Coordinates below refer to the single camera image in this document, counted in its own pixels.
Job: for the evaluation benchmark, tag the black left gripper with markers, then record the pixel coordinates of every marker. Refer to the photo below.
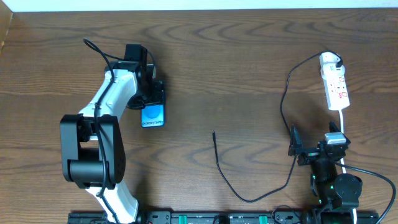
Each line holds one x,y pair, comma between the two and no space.
158,93

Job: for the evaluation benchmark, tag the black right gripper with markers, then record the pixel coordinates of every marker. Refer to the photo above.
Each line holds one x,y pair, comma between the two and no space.
311,154

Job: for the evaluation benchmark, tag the blue smartphone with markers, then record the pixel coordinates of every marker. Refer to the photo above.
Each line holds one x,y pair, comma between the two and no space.
152,116

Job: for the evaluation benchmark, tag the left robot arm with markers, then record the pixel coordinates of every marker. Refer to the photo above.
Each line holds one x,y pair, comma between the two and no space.
93,155

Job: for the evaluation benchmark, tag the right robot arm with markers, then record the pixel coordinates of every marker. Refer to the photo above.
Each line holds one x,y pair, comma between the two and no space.
338,193

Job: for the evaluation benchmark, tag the white charger adapter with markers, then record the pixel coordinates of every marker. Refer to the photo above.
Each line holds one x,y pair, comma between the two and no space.
331,65

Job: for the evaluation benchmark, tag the white power strip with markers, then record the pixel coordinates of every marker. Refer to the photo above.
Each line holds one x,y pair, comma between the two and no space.
336,93

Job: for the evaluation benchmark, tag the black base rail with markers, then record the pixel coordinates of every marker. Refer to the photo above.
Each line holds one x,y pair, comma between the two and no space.
167,217

